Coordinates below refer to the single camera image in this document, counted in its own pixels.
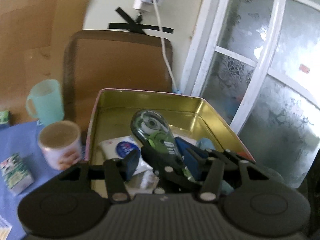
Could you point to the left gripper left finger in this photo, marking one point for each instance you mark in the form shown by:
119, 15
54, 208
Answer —
117, 172

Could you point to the white cream box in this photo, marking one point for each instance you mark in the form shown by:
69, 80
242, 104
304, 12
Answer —
120, 148

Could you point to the blue glasses case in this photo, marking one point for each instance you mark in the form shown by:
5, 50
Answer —
207, 145

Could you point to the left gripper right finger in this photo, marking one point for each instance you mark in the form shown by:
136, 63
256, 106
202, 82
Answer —
204, 169

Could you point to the white wall charger with cable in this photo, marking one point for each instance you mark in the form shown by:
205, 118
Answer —
150, 8

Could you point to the pink macaron biscuit tin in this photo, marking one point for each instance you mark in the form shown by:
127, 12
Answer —
188, 118

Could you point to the green correction tape dispenser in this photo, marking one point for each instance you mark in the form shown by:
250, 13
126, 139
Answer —
153, 131

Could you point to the small white tissue packet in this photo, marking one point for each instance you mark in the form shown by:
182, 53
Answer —
16, 174

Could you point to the green toothpaste box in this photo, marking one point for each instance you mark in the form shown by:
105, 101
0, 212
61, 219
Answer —
5, 118

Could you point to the clear packaged item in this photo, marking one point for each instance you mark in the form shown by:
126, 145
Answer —
143, 181

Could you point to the wooden board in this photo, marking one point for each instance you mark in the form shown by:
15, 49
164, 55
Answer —
34, 34

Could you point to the white snack can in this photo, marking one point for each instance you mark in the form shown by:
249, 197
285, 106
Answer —
60, 144

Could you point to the white framed frosted window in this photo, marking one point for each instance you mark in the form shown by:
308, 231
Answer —
257, 63

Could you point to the mint green plastic mug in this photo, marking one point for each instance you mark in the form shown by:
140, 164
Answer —
45, 103

